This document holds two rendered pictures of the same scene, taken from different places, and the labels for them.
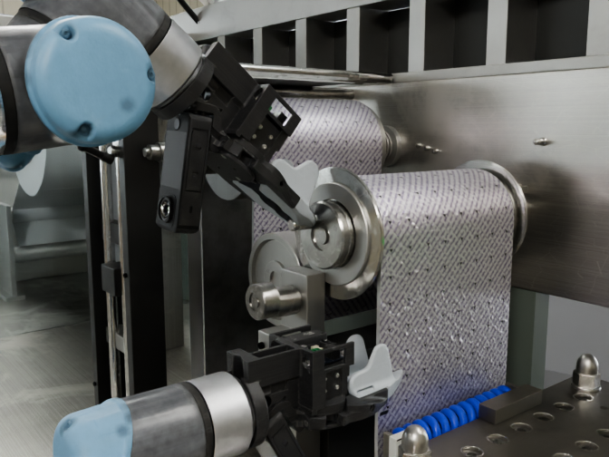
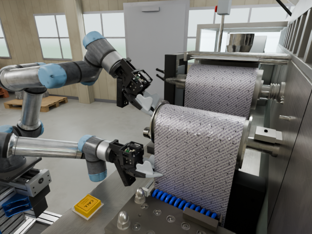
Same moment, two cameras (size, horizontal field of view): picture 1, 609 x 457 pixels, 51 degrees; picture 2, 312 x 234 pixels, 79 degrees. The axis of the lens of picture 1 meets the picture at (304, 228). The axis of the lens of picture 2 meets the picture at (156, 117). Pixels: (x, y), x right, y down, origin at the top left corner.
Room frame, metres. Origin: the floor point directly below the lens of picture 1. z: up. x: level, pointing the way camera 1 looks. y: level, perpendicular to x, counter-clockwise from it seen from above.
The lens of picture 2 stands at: (0.47, -0.55, 1.50)
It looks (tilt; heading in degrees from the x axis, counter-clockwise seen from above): 22 degrees down; 67
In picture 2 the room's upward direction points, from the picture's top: straight up
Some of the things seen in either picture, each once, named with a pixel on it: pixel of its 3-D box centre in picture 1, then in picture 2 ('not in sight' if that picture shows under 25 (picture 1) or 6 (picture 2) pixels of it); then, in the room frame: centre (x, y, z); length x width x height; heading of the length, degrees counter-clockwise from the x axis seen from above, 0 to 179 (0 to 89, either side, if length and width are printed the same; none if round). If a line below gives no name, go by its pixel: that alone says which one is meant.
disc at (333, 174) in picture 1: (335, 233); (161, 122); (0.70, -0.04, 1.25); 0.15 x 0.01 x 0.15; 38
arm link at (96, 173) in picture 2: not in sight; (96, 164); (0.49, 0.16, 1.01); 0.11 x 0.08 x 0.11; 92
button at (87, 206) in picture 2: not in sight; (87, 205); (0.44, 0.05, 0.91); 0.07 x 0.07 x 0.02; 38
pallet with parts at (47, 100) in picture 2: not in sight; (36, 98); (-0.51, 4.61, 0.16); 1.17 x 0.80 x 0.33; 141
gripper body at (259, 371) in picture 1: (288, 386); (125, 155); (0.59, 0.02, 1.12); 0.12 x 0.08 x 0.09; 128
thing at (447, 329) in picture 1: (448, 341); (188, 178); (0.73, -0.17, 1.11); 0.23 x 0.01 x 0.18; 128
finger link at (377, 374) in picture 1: (379, 370); (148, 168); (0.64, -0.08, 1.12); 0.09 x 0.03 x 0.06; 127
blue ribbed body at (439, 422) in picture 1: (459, 418); (183, 206); (0.72, -0.18, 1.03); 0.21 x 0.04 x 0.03; 128
